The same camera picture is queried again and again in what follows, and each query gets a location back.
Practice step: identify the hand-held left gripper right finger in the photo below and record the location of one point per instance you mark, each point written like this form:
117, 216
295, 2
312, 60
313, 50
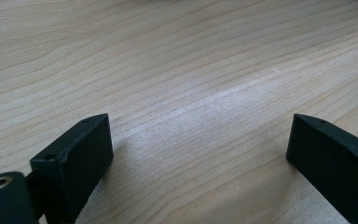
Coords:
332, 155

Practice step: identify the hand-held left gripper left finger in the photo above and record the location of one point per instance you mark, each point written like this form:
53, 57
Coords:
74, 165

